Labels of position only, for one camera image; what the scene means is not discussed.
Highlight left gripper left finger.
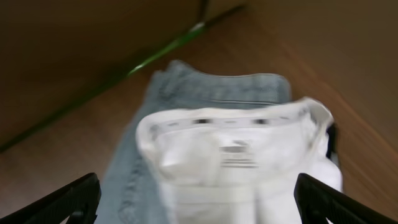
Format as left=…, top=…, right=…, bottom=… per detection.
left=1, top=173, right=101, bottom=224

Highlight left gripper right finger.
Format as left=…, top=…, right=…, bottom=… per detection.
left=294, top=173, right=397, bottom=224

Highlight white t-shirt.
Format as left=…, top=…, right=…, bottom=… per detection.
left=136, top=98, right=343, bottom=223

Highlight light blue jeans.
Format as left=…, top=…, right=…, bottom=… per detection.
left=96, top=60, right=292, bottom=224

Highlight black folded garment left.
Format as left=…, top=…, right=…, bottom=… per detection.
left=326, top=123, right=338, bottom=161

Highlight green strip at table edge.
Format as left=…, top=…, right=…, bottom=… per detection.
left=1, top=0, right=243, bottom=150

